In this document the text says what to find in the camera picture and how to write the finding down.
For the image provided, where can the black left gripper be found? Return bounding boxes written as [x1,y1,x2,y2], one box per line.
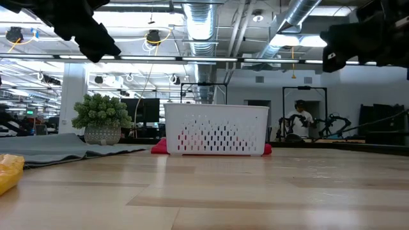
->
[30,0,121,63]

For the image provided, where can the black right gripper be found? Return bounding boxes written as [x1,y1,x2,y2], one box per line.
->
[320,0,409,73]

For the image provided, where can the yellow elongated toy vegetable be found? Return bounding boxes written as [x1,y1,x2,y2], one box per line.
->
[0,153,26,196]

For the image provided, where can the white pillar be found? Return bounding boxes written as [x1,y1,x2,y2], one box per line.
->
[58,63,89,137]

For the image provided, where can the green plant in patterned pot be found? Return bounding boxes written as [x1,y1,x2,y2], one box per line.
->
[70,93,133,146]

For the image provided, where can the black background robot arms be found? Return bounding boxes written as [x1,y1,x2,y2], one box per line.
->
[274,113,352,143]

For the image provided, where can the black cabinet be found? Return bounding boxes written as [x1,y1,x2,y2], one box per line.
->
[359,103,409,146]

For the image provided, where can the black background monitors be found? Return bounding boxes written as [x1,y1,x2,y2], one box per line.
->
[120,97,160,124]

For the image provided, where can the person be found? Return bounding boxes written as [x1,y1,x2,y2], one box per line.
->
[285,99,316,138]

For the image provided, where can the white perforated plastic basket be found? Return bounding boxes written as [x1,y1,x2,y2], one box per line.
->
[163,102,270,157]

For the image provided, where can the grey cloth mat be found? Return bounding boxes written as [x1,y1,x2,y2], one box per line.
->
[0,132,151,169]

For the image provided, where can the long LED light bar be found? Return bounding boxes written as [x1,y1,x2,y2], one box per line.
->
[0,53,409,67]

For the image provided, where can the red cloth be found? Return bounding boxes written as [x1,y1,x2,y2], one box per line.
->
[150,137,273,156]

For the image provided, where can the black background station frame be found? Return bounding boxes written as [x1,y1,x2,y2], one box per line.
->
[282,85,328,135]

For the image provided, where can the yellow hanging cord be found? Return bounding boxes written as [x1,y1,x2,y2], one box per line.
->
[289,46,297,80]

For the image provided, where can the slim silver ventilation duct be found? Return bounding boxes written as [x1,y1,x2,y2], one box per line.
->
[242,0,323,71]

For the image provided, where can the black camera with yellow cable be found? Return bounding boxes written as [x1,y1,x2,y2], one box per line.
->
[146,29,162,47]
[5,26,24,44]

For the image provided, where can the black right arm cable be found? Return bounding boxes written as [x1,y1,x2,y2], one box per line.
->
[312,108,409,141]

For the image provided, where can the wide silver ventilation duct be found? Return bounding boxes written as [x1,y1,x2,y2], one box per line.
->
[181,0,221,105]

